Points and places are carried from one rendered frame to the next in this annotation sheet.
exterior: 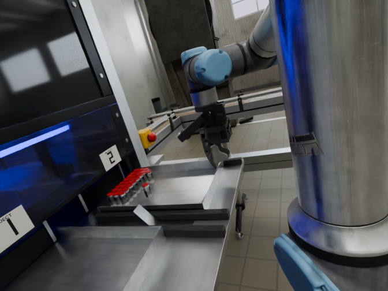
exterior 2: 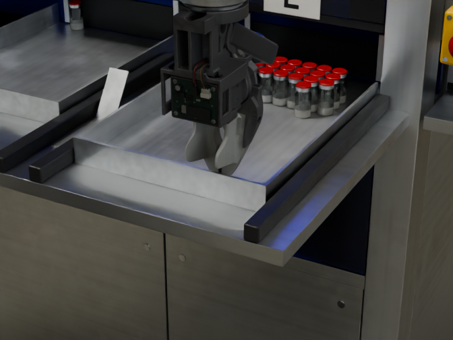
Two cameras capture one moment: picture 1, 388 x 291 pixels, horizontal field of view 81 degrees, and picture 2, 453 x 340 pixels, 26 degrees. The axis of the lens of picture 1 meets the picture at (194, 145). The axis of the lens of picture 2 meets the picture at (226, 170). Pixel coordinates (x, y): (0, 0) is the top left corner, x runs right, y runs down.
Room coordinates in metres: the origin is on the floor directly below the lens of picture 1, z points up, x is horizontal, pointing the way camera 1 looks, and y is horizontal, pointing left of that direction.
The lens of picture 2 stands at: (0.77, -1.03, 1.42)
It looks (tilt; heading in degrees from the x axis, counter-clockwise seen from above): 27 degrees down; 96
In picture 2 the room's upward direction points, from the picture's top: straight up
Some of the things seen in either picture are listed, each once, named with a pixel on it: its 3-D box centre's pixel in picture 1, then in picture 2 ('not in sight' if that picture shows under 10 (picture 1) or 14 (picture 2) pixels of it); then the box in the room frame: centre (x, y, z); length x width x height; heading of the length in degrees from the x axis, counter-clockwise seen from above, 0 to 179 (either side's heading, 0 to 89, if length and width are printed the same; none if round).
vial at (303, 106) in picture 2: (150, 176); (303, 100); (0.75, 0.18, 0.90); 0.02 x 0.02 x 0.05
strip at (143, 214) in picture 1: (163, 216); (91, 107); (0.48, 0.12, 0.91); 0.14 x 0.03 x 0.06; 68
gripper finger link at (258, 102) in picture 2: not in sight; (240, 108); (0.69, -0.06, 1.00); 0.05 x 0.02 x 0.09; 157
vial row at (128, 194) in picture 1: (137, 185); (273, 86); (0.71, 0.23, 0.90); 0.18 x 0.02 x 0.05; 157
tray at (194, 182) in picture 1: (165, 185); (234, 120); (0.67, 0.12, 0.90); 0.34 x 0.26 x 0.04; 67
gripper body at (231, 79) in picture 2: (213, 123); (210, 59); (0.66, -0.07, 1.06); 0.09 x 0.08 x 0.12; 67
